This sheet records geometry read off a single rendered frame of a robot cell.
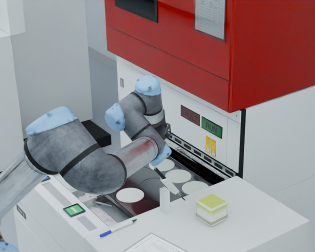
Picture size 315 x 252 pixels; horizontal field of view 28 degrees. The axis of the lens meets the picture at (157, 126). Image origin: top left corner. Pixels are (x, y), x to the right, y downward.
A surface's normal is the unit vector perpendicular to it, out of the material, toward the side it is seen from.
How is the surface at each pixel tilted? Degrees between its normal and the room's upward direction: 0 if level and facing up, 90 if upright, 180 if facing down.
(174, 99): 90
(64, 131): 51
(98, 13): 90
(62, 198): 0
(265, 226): 0
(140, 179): 0
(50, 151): 83
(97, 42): 90
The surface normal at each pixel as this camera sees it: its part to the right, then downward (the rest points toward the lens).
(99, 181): 0.47, 0.44
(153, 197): -0.02, -0.90
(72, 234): -0.82, 0.26
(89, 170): 0.30, 0.11
